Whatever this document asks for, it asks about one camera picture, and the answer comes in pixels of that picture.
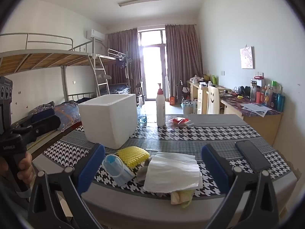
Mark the black folding chair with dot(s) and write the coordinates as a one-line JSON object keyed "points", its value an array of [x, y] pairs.
{"points": [[138, 90]]}

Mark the person's left hand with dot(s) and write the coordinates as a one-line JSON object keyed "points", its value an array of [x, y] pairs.
{"points": [[25, 169]]}

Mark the black smartphone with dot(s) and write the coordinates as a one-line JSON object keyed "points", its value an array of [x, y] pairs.
{"points": [[252, 156]]}

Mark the printed papers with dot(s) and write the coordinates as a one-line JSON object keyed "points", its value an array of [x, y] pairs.
{"points": [[256, 108]]}

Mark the brown curtain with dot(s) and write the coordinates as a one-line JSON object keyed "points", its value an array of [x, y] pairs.
{"points": [[121, 47], [183, 52]]}

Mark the orange bag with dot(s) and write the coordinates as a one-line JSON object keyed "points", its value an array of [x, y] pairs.
{"points": [[172, 100]]}

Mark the blue face mask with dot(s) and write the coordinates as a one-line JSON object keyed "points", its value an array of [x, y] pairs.
{"points": [[116, 171]]}

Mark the white air conditioner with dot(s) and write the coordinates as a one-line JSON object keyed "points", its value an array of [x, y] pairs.
{"points": [[95, 34]]}

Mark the pink wall picture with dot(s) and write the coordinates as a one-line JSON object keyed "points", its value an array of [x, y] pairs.
{"points": [[247, 57]]}

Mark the wooden desk with patterned cover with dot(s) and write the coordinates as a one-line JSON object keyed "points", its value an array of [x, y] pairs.
{"points": [[259, 126]]}

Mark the white wall socket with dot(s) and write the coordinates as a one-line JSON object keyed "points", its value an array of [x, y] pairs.
{"points": [[260, 74]]}

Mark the white paper sheet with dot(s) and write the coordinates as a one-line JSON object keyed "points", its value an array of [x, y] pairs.
{"points": [[171, 174]]}

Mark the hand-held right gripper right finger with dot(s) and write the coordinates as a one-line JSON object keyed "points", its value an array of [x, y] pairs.
{"points": [[214, 169]]}

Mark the floral green cloth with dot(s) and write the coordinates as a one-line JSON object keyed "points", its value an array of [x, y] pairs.
{"points": [[181, 196]]}

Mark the grey floor bucket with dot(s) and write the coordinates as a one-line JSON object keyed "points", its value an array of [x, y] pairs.
{"points": [[187, 107]]}

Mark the yellow ribbed sponge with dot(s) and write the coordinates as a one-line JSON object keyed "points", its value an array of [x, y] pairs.
{"points": [[132, 156]]}

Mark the black headphones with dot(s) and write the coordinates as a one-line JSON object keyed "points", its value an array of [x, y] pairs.
{"points": [[244, 91]]}

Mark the blue patterned quilt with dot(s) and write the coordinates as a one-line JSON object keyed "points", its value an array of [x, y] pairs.
{"points": [[69, 114]]}

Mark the grey towel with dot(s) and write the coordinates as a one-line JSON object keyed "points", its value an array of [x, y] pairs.
{"points": [[141, 174]]}

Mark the dark blue bedding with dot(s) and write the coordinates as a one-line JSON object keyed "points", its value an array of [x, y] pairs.
{"points": [[119, 88]]}

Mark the white foam box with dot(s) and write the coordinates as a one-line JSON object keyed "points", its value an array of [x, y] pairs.
{"points": [[107, 119]]}

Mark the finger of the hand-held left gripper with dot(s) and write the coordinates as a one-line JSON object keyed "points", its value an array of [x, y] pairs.
{"points": [[45, 122], [43, 114]]}

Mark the wooden desk with drawers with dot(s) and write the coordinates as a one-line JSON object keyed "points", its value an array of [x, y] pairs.
{"points": [[202, 97]]}

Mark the houndstooth tablecloth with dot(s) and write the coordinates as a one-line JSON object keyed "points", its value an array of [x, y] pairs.
{"points": [[190, 136]]}

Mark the metal bunk ladder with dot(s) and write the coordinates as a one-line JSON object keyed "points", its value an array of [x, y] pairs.
{"points": [[101, 76]]}

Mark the green bag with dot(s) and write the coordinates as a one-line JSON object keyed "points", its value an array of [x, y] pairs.
{"points": [[213, 80]]}

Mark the dark hanging clothes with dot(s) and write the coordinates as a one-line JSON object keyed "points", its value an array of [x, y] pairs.
{"points": [[121, 63]]}

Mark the ceiling tube light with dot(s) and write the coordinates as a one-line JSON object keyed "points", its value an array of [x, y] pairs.
{"points": [[140, 1]]}

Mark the group of toiletry bottles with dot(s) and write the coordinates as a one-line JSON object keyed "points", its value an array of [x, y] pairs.
{"points": [[269, 95]]}

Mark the wooden chair with smiley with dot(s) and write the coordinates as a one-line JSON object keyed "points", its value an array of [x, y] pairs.
{"points": [[213, 100]]}

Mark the small metal bunk bed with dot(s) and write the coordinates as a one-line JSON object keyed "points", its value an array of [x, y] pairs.
{"points": [[114, 59]]}

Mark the clear water jug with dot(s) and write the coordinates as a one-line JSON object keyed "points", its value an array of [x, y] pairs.
{"points": [[142, 116]]}

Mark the red snack packet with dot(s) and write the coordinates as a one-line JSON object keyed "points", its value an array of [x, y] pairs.
{"points": [[177, 121]]}

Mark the large metal bunk bed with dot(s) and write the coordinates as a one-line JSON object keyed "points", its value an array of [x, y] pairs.
{"points": [[47, 59]]}

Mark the glass balcony door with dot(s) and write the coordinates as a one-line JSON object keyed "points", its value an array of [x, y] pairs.
{"points": [[152, 71]]}

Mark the white pump bottle red cap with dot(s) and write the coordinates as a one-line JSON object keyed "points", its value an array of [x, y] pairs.
{"points": [[160, 109]]}

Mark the black trolley bag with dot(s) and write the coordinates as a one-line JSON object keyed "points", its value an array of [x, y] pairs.
{"points": [[180, 90]]}

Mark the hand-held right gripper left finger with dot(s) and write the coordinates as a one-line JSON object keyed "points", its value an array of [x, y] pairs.
{"points": [[90, 169]]}

